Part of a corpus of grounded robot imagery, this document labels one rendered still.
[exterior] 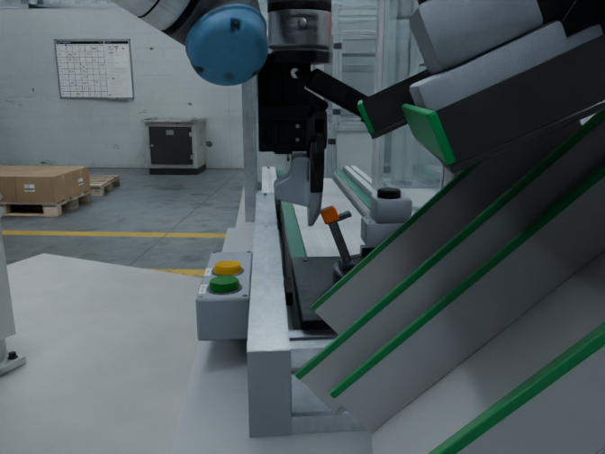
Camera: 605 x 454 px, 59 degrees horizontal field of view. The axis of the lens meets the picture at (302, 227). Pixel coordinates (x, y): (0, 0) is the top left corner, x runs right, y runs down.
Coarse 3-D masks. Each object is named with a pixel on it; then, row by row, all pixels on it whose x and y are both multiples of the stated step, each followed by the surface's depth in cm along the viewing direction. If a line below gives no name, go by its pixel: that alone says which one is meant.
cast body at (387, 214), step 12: (384, 192) 68; (396, 192) 68; (372, 204) 70; (384, 204) 67; (396, 204) 67; (408, 204) 68; (372, 216) 70; (384, 216) 68; (396, 216) 68; (408, 216) 68; (372, 228) 68; (384, 228) 68; (396, 228) 68; (372, 240) 68
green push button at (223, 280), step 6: (222, 276) 74; (228, 276) 74; (210, 282) 72; (216, 282) 71; (222, 282) 71; (228, 282) 71; (234, 282) 71; (210, 288) 71; (216, 288) 70; (222, 288) 70; (228, 288) 70; (234, 288) 71
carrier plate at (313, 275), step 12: (300, 264) 79; (312, 264) 79; (324, 264) 79; (300, 276) 74; (312, 276) 74; (324, 276) 74; (300, 288) 70; (312, 288) 70; (324, 288) 70; (300, 300) 66; (312, 300) 66; (300, 312) 63; (312, 312) 62; (312, 324) 60; (324, 324) 60
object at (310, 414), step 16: (304, 336) 58; (320, 336) 58; (336, 336) 58; (304, 352) 56; (304, 400) 57; (320, 400) 57; (304, 416) 57; (320, 416) 58; (336, 416) 58; (352, 416) 58; (304, 432) 58; (320, 432) 58
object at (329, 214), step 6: (324, 210) 69; (330, 210) 68; (336, 210) 69; (324, 216) 68; (330, 216) 68; (336, 216) 69; (342, 216) 69; (348, 216) 69; (324, 222) 69; (330, 222) 69; (336, 222) 69; (330, 228) 69; (336, 228) 69; (336, 234) 69; (336, 240) 70; (342, 240) 70; (342, 246) 70; (342, 252) 70; (348, 252) 70; (342, 258) 70; (348, 258) 70
